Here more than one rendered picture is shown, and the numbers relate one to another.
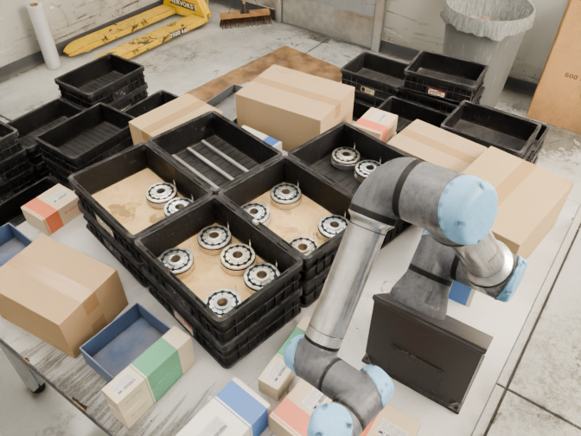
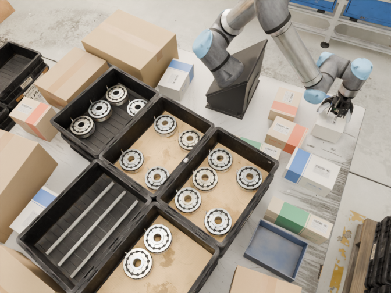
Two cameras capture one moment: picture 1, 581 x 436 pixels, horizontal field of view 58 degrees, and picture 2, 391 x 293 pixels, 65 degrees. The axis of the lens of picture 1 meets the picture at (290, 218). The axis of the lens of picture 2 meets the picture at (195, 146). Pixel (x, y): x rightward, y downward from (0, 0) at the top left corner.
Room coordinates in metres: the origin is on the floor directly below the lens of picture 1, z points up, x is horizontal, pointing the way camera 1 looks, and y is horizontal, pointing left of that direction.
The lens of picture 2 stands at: (1.14, 0.65, 1.99)
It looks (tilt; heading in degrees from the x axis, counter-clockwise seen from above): 60 degrees down; 265
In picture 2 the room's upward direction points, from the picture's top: 5 degrees counter-clockwise
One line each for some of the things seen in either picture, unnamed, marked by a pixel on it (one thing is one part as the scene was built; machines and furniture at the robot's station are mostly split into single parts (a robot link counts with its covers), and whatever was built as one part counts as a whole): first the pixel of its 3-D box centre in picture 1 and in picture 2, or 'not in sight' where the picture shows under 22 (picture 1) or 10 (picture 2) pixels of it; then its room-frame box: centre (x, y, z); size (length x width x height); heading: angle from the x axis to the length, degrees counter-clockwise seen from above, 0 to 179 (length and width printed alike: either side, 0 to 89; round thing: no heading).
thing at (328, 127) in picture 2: not in sight; (331, 117); (0.41, -0.09, 0.76); 0.20 x 0.12 x 0.09; 54
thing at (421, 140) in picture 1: (432, 162); (76, 82); (1.62, -0.54, 0.78); 0.30 x 0.22 x 0.16; 49
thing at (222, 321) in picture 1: (217, 253); (219, 181); (1.02, 0.20, 0.92); 0.40 x 0.30 x 0.02; 44
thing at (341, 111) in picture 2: not in sight; (341, 101); (0.43, -0.06, 0.92); 0.09 x 0.08 x 0.12; 54
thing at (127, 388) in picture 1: (150, 368); (297, 218); (0.73, 0.36, 0.79); 0.24 x 0.06 x 0.06; 142
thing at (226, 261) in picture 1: (238, 256); (205, 178); (1.06, 0.15, 0.86); 0.10 x 0.10 x 0.01
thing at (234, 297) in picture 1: (222, 304); (249, 177); (0.89, 0.18, 0.86); 0.10 x 0.10 x 0.01
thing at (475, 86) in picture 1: (438, 104); not in sight; (2.74, -0.87, 0.37); 0.42 x 0.34 x 0.46; 54
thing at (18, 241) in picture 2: (213, 150); (86, 220); (1.51, 0.27, 0.92); 0.40 x 0.30 x 0.02; 44
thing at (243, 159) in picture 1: (215, 161); (91, 224); (1.51, 0.27, 0.87); 0.40 x 0.30 x 0.11; 44
